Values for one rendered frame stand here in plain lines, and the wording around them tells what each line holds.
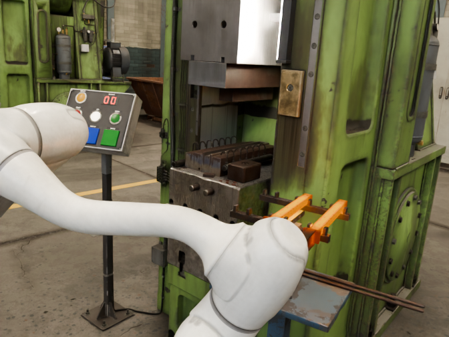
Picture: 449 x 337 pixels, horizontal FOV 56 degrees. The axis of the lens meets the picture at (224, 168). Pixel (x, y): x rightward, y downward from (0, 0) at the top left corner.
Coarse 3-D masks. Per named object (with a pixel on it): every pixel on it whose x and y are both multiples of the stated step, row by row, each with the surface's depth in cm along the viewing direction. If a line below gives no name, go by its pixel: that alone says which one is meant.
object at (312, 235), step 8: (344, 200) 143; (336, 208) 134; (328, 216) 127; (336, 216) 131; (320, 224) 120; (328, 224) 124; (304, 232) 111; (312, 232) 111; (320, 232) 113; (312, 240) 114
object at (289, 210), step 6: (300, 198) 142; (306, 198) 142; (294, 204) 136; (300, 204) 137; (306, 204) 142; (282, 210) 130; (288, 210) 130; (294, 210) 133; (264, 216) 122; (276, 216) 124; (282, 216) 125; (288, 216) 129
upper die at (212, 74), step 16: (192, 64) 173; (208, 64) 167; (224, 64) 162; (240, 64) 168; (192, 80) 174; (208, 80) 169; (224, 80) 163; (240, 80) 170; (256, 80) 178; (272, 80) 188
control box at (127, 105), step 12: (72, 96) 200; (96, 96) 198; (120, 96) 195; (132, 96) 194; (84, 108) 197; (96, 108) 196; (108, 108) 195; (120, 108) 193; (132, 108) 192; (96, 120) 194; (108, 120) 193; (120, 120) 192; (132, 120) 194; (120, 132) 190; (132, 132) 195; (96, 144) 190; (120, 144) 188
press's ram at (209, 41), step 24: (192, 0) 167; (216, 0) 160; (240, 0) 153; (264, 0) 163; (192, 24) 170; (216, 24) 162; (240, 24) 155; (264, 24) 166; (192, 48) 171; (216, 48) 163; (240, 48) 158; (264, 48) 170
